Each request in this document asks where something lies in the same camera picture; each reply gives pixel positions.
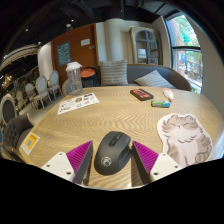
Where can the clear plastic bottle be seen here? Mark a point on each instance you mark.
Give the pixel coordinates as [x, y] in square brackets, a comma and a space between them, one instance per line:
[74, 80]

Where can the tall black-framed window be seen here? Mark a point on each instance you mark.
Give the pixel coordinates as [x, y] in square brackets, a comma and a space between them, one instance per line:
[185, 50]

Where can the black box with red print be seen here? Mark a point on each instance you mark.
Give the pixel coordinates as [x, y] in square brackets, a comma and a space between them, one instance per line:
[141, 94]

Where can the group of white chairs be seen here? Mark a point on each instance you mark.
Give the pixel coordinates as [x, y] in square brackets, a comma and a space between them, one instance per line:
[41, 86]

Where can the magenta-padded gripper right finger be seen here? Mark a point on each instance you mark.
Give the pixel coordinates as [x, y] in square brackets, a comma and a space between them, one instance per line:
[146, 156]

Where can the small white sign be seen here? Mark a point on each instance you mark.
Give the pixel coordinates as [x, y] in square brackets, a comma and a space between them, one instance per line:
[85, 42]

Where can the flat striped grey cushion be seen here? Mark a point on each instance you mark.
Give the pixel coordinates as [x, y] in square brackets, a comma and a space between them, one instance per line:
[153, 80]

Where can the small green pack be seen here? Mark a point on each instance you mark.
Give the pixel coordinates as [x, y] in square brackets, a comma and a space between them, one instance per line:
[160, 103]

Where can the orange wooden door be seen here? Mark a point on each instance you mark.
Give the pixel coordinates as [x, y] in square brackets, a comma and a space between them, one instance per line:
[80, 55]

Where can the arched glass-door cabinet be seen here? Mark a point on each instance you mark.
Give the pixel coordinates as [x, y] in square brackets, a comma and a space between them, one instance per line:
[146, 46]

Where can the black and orange backpack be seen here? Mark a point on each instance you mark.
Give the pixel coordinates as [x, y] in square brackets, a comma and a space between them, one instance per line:
[89, 78]

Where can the blue poster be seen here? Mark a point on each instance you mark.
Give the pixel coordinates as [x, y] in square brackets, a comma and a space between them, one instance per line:
[63, 53]

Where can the yellow square sticker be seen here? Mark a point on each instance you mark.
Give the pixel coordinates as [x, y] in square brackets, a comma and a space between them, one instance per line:
[30, 143]

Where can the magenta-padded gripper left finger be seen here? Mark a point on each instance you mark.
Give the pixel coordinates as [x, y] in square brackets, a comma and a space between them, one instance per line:
[79, 154]

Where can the black computer mouse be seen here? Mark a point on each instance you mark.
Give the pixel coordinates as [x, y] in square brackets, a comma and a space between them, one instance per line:
[111, 153]

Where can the grey curved sofa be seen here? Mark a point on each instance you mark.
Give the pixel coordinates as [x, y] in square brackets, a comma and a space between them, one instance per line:
[140, 70]

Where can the white plastic tube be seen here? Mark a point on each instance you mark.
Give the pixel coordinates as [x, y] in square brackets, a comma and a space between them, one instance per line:
[168, 94]

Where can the dark tufted grey chair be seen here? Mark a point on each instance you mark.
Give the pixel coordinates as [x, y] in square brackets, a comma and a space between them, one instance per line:
[15, 131]

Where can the upright striped grey cushion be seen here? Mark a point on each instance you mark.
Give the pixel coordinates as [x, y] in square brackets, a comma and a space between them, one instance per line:
[114, 72]

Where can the cat-shaped mouse pad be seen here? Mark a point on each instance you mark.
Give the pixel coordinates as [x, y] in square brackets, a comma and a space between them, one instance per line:
[185, 138]

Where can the white sticker sheet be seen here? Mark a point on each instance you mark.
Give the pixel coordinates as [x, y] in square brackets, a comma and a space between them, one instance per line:
[77, 102]

